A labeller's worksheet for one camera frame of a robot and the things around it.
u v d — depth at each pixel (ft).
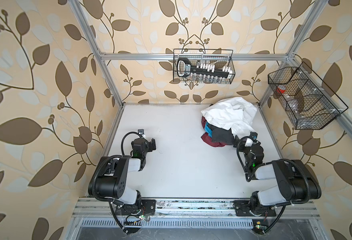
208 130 3.21
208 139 3.18
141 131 2.72
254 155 2.27
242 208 2.40
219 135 2.99
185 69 2.81
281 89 2.87
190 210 2.43
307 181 1.39
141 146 2.38
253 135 2.51
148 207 2.42
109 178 1.55
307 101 2.43
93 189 1.37
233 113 3.15
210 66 2.70
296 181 1.46
